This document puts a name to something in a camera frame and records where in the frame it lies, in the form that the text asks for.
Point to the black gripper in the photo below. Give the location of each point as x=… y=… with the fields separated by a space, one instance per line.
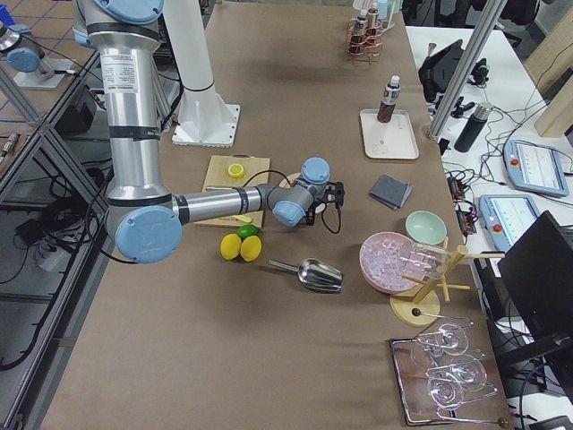
x=311 y=216

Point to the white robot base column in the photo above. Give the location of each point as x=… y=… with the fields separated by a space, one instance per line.
x=204 y=118

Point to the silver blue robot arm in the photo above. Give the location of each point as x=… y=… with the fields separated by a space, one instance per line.
x=145 y=218

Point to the cream serving tray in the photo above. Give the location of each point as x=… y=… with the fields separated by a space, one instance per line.
x=392 y=140

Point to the tea bottle on tray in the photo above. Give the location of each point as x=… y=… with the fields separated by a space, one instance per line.
x=389 y=99

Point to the metal glass drying tray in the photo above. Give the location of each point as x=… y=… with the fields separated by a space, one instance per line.
x=439 y=375

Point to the grey folded cloth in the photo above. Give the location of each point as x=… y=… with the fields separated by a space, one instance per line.
x=391 y=192

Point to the bamboo cutting board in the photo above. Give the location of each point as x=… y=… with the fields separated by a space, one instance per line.
x=217 y=176

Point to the pink bowl of ice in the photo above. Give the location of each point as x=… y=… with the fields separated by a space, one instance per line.
x=379 y=263

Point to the steel ice scoop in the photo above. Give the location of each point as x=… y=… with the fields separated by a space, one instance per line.
x=315 y=275

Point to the yellow plastic knife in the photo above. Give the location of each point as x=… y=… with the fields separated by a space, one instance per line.
x=242 y=218

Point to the green lime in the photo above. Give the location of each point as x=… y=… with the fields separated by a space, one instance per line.
x=247 y=230

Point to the mint green bowl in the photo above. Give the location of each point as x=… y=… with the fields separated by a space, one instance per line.
x=425 y=227

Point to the yellow lemon near lime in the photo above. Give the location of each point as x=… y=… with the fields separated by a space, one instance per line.
x=251 y=248

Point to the half lemon slice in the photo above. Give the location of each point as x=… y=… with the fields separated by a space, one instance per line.
x=235 y=170

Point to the yellow lemon outer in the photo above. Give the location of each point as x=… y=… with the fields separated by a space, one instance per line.
x=230 y=246

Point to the clear glass on stand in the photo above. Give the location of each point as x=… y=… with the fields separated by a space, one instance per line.
x=422 y=261

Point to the wooden glass rack stand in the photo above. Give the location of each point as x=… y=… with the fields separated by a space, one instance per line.
x=420 y=306

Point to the black thermos bottle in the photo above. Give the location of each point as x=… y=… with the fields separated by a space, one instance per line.
x=473 y=127

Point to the tea bottle in rack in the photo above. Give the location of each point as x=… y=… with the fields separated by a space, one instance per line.
x=358 y=32
x=372 y=20

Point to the blue teach pendant lower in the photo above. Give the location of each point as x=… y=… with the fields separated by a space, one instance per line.
x=507 y=217

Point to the blue teach pendant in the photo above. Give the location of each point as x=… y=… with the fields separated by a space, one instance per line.
x=507 y=217
x=534 y=168

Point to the blue teach pendant upper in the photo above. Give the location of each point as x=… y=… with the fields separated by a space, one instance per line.
x=534 y=168

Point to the black monitor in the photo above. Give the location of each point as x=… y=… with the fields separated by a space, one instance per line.
x=537 y=273

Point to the copper wire bottle rack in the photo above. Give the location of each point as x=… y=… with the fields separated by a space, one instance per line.
x=370 y=52

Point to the aluminium frame post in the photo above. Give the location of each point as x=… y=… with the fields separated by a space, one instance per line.
x=491 y=13

